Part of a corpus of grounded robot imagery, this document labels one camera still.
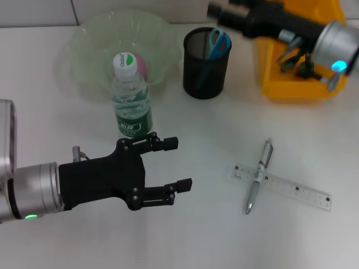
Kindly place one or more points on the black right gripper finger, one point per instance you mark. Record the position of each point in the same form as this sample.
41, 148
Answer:
232, 22
224, 8

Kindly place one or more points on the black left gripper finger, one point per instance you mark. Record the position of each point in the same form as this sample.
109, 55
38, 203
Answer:
185, 185
171, 143

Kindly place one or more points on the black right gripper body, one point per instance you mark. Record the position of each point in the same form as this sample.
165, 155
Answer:
269, 16

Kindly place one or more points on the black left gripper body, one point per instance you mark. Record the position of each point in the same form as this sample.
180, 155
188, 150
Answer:
103, 179

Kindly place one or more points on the blue scissors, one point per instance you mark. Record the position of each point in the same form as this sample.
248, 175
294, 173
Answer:
214, 51

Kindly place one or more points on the clear water bottle green label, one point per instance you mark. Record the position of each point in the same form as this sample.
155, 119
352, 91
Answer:
130, 95

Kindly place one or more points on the green plastic wrapper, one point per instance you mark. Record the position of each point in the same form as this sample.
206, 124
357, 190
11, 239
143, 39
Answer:
304, 70

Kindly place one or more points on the silver retractable pen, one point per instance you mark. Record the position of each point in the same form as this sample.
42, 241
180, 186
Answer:
256, 185

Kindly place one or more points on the pink peach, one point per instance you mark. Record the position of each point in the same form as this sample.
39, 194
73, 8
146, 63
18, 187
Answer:
142, 67

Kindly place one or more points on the clear plastic ruler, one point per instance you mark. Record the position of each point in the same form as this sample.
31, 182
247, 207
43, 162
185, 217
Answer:
294, 190

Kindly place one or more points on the black mesh pen holder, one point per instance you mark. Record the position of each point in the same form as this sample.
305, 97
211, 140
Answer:
216, 75

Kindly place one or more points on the translucent green fruit plate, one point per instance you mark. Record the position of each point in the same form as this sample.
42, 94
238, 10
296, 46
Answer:
92, 42

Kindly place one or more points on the yellow plastic bin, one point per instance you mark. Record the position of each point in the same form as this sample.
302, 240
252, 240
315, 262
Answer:
280, 87

